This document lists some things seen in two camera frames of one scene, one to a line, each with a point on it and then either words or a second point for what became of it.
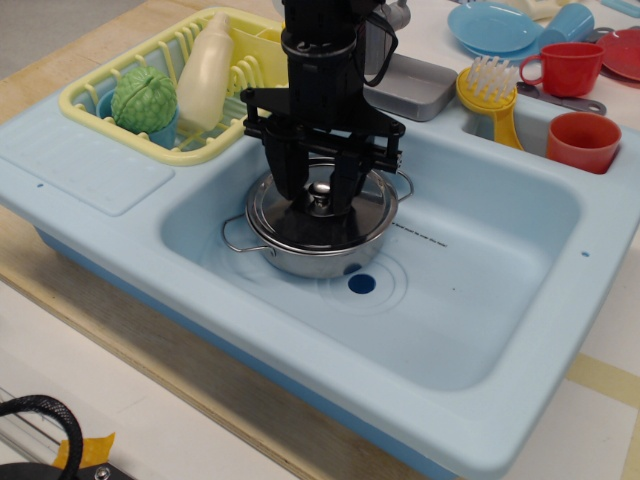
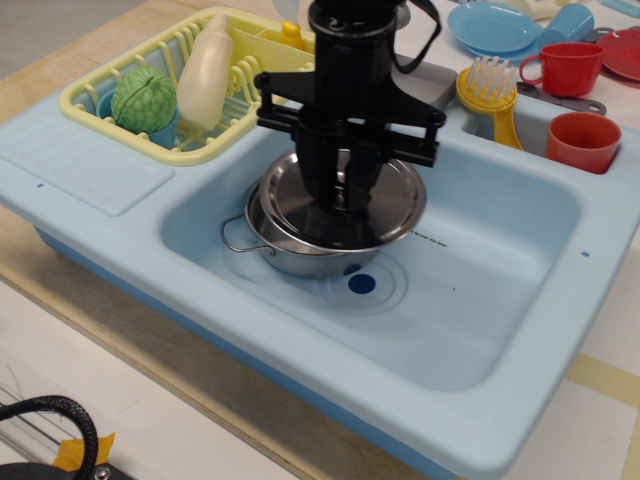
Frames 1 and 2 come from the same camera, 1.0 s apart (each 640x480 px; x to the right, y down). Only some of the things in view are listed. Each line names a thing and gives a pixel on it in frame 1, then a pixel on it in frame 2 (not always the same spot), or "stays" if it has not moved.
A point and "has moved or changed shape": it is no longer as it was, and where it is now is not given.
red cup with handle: x=566 y=69 stays
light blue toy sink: x=449 y=349 stays
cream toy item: x=539 y=10 stays
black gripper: x=326 y=104 → x=350 y=96
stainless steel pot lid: x=313 y=219 has moved or changed shape
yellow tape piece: x=95 y=451 stays
